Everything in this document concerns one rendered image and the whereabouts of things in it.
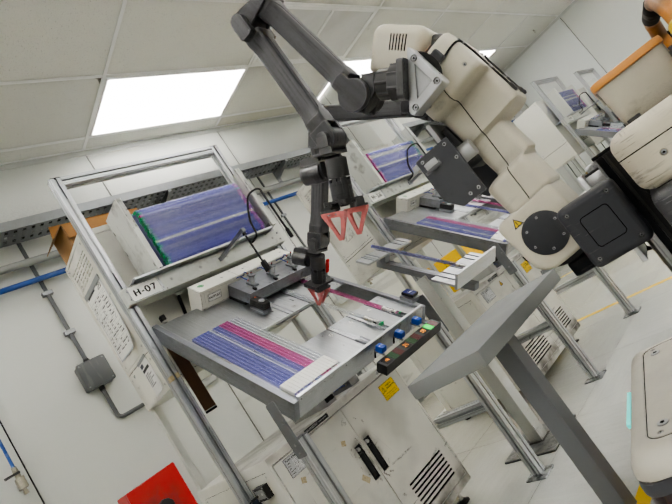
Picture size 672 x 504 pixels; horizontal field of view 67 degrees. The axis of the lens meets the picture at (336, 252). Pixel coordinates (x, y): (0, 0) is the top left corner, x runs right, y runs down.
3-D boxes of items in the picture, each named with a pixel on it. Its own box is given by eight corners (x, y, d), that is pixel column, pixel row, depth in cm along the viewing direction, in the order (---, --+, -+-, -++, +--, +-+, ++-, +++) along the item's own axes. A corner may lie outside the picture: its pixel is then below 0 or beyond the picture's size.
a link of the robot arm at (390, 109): (305, 101, 173) (320, 104, 181) (306, 142, 175) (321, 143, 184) (431, 90, 151) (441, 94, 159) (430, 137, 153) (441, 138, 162)
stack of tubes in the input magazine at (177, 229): (267, 227, 227) (235, 180, 231) (168, 264, 191) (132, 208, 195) (255, 241, 236) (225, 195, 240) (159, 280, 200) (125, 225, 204)
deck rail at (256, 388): (300, 418, 142) (298, 400, 140) (295, 422, 141) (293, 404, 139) (159, 338, 185) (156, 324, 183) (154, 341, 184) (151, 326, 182)
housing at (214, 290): (293, 280, 230) (291, 251, 224) (204, 325, 195) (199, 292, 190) (280, 276, 234) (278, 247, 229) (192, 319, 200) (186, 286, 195)
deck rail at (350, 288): (425, 319, 190) (425, 305, 188) (422, 322, 189) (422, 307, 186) (289, 274, 233) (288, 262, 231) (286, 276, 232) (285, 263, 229)
